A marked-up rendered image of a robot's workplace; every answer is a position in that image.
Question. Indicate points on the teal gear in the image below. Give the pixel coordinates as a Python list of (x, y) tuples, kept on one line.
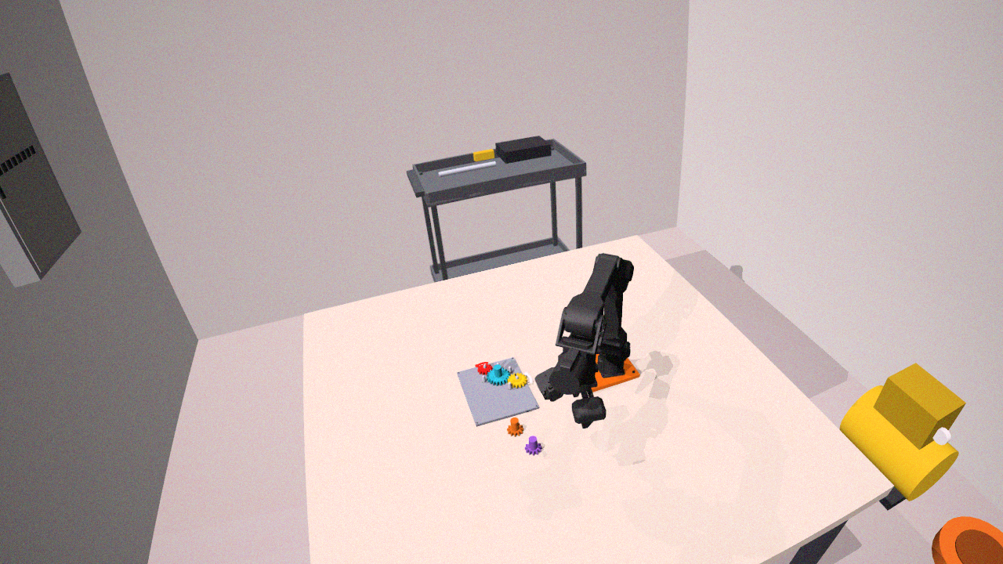
[(498, 375)]

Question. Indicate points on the yellow gear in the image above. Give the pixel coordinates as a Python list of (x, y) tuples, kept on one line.
[(517, 382)]

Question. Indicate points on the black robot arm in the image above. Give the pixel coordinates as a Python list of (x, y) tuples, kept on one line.
[(591, 331)]

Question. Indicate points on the purple gear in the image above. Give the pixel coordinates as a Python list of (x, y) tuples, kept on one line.
[(533, 447)]

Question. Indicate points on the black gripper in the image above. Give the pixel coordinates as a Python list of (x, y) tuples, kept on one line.
[(588, 409)]

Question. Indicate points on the orange gear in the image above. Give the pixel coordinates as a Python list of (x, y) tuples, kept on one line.
[(515, 428)]

